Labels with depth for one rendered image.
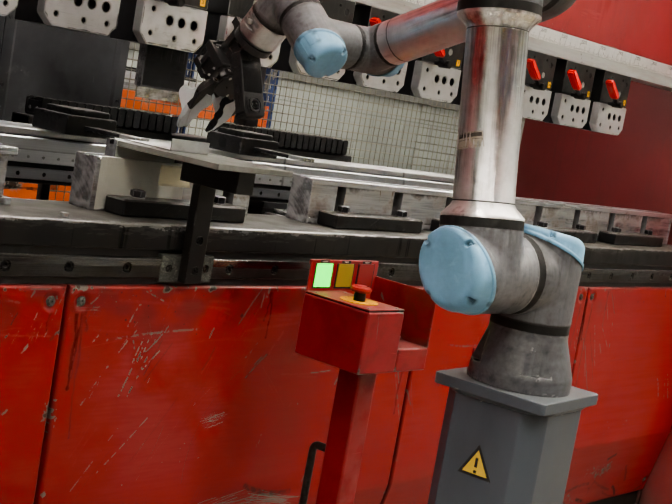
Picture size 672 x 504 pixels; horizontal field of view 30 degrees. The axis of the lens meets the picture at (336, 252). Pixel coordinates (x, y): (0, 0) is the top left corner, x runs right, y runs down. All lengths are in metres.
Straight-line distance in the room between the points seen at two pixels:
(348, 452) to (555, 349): 0.69
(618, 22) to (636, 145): 0.73
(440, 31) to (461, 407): 0.58
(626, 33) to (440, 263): 1.94
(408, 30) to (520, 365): 0.57
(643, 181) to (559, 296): 2.34
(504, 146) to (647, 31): 1.98
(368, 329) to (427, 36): 0.56
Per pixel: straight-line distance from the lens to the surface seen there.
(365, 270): 2.44
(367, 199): 2.76
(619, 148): 4.17
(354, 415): 2.36
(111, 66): 2.90
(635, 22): 3.59
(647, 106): 4.14
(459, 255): 1.67
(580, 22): 3.34
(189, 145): 2.22
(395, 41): 2.02
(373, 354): 2.27
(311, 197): 2.61
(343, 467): 2.39
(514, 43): 1.72
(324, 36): 1.98
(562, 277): 1.79
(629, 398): 3.77
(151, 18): 2.24
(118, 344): 2.18
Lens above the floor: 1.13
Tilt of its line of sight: 7 degrees down
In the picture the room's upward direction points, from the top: 10 degrees clockwise
